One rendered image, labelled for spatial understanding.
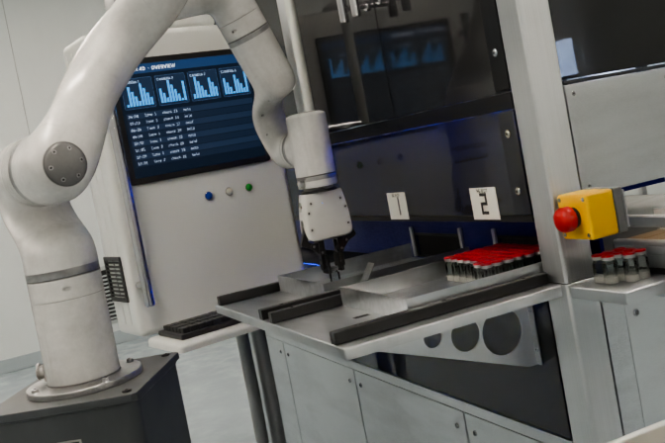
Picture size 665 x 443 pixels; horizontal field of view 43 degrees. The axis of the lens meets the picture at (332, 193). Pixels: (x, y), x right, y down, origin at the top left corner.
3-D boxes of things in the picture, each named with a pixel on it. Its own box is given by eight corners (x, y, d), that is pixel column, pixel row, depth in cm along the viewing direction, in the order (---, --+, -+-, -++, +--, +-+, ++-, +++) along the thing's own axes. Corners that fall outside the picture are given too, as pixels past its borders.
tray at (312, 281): (412, 257, 204) (409, 243, 203) (471, 262, 180) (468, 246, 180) (280, 291, 190) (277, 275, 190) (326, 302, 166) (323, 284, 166)
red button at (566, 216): (571, 228, 136) (567, 204, 136) (588, 228, 132) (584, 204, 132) (552, 233, 134) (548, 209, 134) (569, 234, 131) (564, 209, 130)
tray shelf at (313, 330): (403, 264, 208) (402, 256, 208) (600, 285, 144) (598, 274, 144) (216, 312, 189) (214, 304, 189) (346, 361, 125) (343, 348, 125)
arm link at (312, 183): (303, 178, 172) (306, 193, 172) (342, 170, 175) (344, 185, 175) (288, 179, 180) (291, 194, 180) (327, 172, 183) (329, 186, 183)
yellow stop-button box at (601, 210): (598, 229, 140) (590, 187, 139) (628, 230, 133) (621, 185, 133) (561, 239, 137) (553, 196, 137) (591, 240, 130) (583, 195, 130)
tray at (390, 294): (493, 264, 172) (490, 247, 172) (578, 272, 149) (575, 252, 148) (342, 306, 159) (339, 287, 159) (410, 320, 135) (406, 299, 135)
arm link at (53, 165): (45, 221, 147) (81, 216, 134) (-19, 184, 141) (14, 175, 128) (172, -2, 165) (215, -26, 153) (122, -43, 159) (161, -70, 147)
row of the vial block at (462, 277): (455, 278, 164) (450, 254, 164) (510, 285, 148) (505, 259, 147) (445, 281, 163) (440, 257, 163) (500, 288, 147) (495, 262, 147)
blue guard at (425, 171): (219, 216, 323) (209, 168, 322) (533, 215, 145) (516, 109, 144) (217, 217, 323) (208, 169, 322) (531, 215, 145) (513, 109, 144)
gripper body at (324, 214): (302, 189, 172) (312, 243, 173) (347, 180, 176) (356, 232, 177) (289, 190, 179) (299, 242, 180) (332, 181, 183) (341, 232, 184)
